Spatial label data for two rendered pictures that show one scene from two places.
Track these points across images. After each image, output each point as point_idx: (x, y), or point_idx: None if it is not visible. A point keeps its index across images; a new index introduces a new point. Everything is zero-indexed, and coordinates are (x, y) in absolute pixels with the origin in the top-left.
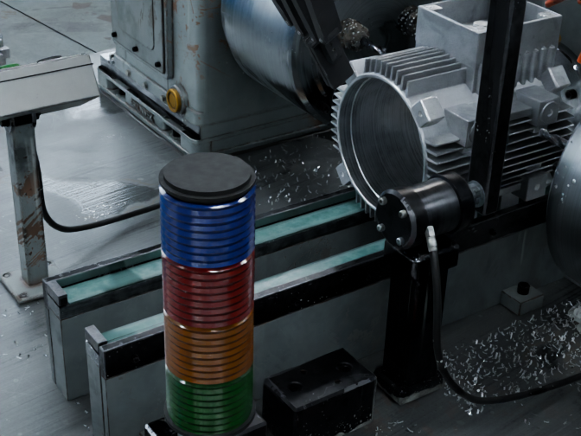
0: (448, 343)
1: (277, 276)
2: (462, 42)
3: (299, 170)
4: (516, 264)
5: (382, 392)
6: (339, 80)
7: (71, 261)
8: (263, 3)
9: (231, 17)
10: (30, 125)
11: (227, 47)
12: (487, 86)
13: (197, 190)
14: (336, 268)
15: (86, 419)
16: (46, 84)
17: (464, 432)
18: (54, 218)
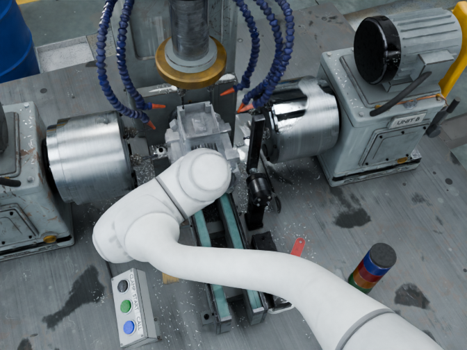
0: (235, 201)
1: (233, 242)
2: (212, 137)
3: (100, 205)
4: None
5: (254, 230)
6: None
7: None
8: (100, 182)
9: (78, 196)
10: None
11: (58, 203)
12: (255, 148)
13: (394, 260)
14: (240, 223)
15: (242, 326)
16: (143, 292)
17: (279, 215)
18: (96, 315)
